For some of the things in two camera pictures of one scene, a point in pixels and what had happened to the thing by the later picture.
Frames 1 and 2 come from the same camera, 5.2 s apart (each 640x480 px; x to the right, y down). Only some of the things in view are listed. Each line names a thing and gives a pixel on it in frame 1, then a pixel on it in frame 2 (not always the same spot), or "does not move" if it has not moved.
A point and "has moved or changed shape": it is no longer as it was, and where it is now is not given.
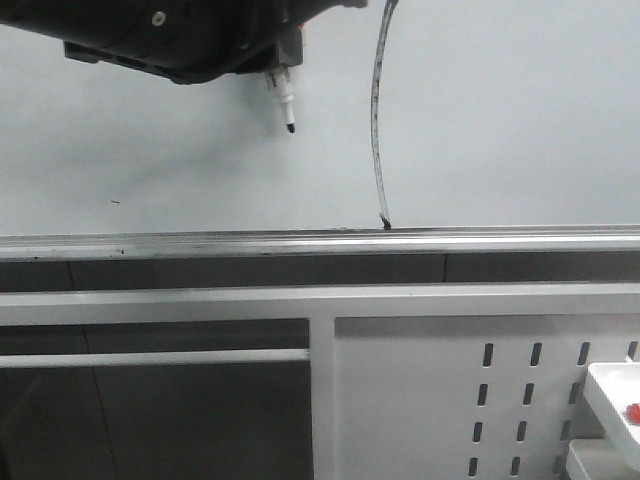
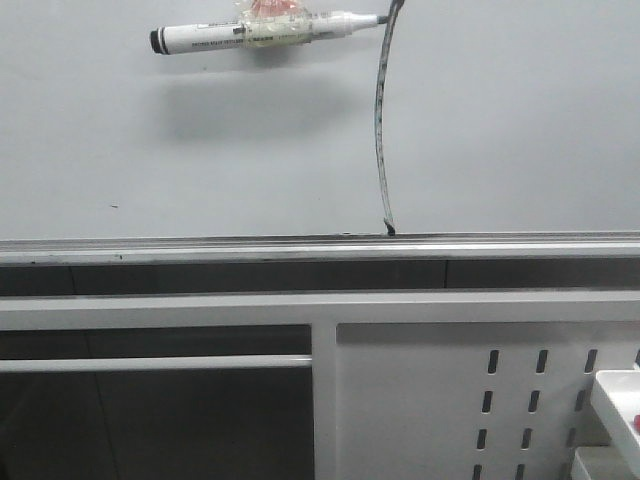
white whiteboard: (493, 113) does not move
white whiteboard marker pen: (281, 81) has moved or changed shape
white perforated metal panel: (468, 397) does not move
